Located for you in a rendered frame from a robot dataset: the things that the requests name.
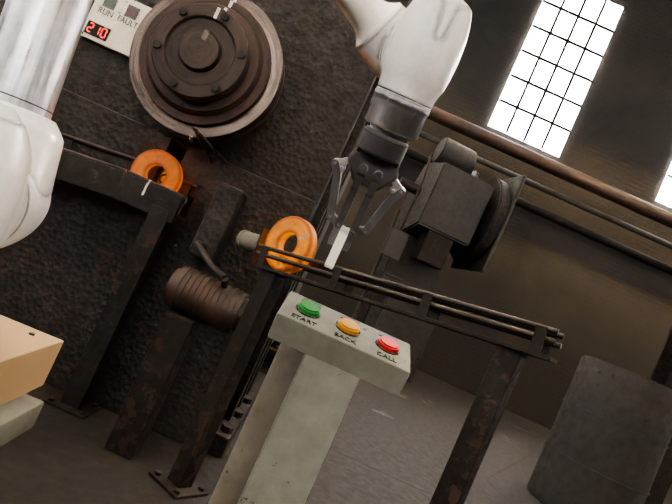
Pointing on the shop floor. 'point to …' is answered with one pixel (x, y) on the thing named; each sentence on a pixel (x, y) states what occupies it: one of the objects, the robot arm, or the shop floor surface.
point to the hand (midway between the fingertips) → (337, 247)
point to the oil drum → (604, 438)
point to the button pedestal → (317, 398)
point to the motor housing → (173, 351)
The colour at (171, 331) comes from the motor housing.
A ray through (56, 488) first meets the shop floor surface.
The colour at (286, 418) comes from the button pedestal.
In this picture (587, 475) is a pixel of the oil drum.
